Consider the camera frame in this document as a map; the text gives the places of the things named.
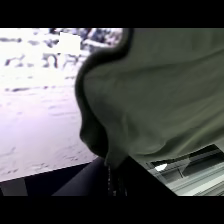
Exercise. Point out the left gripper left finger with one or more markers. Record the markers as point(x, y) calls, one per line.
point(90, 181)

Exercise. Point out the olive green shirt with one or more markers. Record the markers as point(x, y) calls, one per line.
point(160, 100)

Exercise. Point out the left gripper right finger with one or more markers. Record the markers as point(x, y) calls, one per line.
point(140, 181)

